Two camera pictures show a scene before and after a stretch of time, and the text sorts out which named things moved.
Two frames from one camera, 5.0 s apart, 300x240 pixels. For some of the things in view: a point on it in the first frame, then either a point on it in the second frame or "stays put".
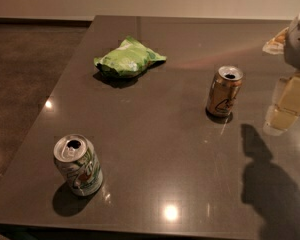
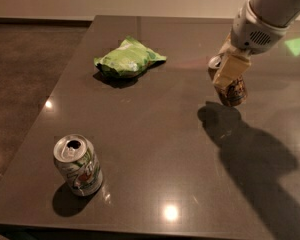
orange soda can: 223,93 → 230,95
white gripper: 298,43 → 253,34
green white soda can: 78,164 stays put
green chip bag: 128,60 stays put
